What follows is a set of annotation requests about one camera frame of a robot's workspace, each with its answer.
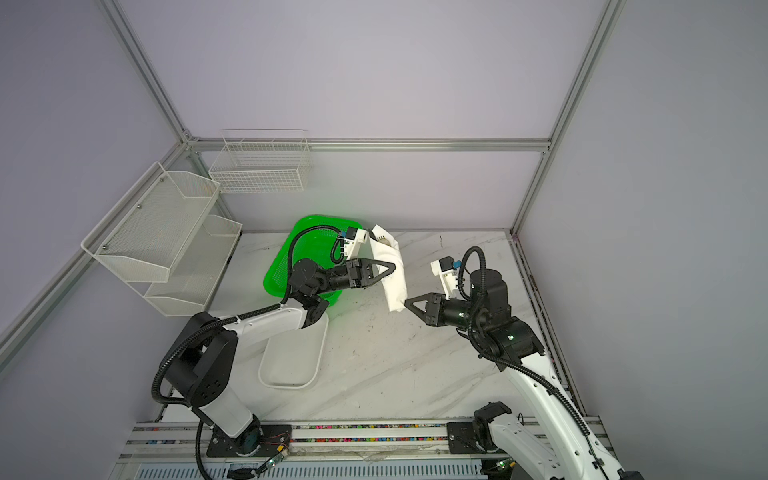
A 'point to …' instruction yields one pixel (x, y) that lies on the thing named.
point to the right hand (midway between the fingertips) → (404, 305)
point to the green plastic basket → (314, 244)
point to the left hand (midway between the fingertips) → (394, 269)
